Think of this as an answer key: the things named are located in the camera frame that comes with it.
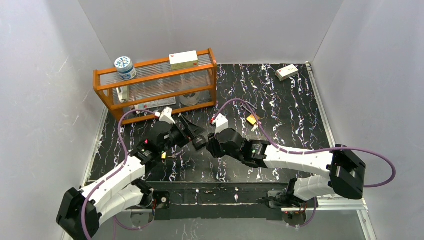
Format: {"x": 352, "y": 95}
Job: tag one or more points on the white small box on table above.
{"x": 286, "y": 72}

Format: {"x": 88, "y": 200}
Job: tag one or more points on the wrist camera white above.
{"x": 220, "y": 122}
{"x": 165, "y": 116}

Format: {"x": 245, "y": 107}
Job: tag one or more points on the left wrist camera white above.
{"x": 165, "y": 116}

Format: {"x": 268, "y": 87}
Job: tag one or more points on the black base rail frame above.
{"x": 189, "y": 200}

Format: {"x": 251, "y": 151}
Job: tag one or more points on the silver key bunch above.
{"x": 255, "y": 127}

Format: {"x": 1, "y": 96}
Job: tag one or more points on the blue white round tin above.
{"x": 125, "y": 68}

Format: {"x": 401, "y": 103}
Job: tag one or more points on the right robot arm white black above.
{"x": 339, "y": 172}

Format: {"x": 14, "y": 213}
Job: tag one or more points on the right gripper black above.
{"x": 211, "y": 145}

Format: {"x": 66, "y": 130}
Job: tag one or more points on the white blue item bottom shelf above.
{"x": 138, "y": 108}

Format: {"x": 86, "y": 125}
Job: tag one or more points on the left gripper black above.
{"x": 185, "y": 129}

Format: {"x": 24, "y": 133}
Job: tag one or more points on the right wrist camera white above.
{"x": 220, "y": 122}

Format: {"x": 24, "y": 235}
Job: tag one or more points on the orange wooden shelf rack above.
{"x": 156, "y": 81}

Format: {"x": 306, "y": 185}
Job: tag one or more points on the long shackle brass padlock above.
{"x": 252, "y": 118}

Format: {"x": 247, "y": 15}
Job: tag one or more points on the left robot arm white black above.
{"x": 112, "y": 179}

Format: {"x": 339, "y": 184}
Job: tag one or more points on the black padlock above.
{"x": 199, "y": 142}

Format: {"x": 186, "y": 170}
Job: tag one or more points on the clear tape roll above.
{"x": 190, "y": 99}

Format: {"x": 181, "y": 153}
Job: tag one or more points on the white olive box on shelf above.
{"x": 183, "y": 60}

